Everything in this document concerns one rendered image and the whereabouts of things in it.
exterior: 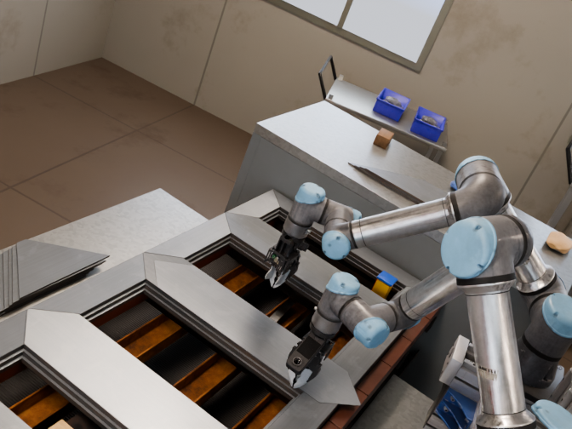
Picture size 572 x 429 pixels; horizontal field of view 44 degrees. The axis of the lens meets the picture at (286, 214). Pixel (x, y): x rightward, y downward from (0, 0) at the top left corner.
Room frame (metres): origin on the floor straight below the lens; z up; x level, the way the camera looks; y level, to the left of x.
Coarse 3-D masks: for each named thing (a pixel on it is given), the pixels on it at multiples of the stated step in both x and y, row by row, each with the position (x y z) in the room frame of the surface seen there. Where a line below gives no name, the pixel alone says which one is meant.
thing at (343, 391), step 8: (344, 376) 1.60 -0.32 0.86; (336, 384) 1.56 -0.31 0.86; (344, 384) 1.57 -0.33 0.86; (352, 384) 1.59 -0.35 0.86; (328, 392) 1.51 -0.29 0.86; (336, 392) 1.53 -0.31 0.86; (344, 392) 1.54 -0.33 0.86; (352, 392) 1.55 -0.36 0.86; (320, 400) 1.47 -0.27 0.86; (328, 400) 1.48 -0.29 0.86; (336, 400) 1.50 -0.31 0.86; (344, 400) 1.51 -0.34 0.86
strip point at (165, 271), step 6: (156, 264) 1.76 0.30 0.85; (162, 264) 1.77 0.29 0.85; (168, 264) 1.78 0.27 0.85; (174, 264) 1.79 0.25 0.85; (180, 264) 1.81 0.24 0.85; (156, 270) 1.73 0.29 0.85; (162, 270) 1.74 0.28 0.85; (168, 270) 1.75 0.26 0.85; (174, 270) 1.77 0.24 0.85; (180, 270) 1.78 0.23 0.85; (186, 270) 1.79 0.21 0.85; (156, 276) 1.70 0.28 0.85; (162, 276) 1.71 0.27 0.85; (168, 276) 1.73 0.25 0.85; (174, 276) 1.74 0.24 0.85; (162, 282) 1.69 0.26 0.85
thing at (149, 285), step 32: (160, 256) 1.80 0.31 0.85; (192, 256) 1.89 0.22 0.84; (256, 256) 2.04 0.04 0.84; (352, 256) 2.29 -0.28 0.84; (192, 320) 1.60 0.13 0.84; (32, 352) 1.25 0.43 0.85; (384, 352) 1.82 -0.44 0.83; (64, 384) 1.20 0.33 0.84; (288, 384) 1.50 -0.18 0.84; (96, 416) 1.16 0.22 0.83
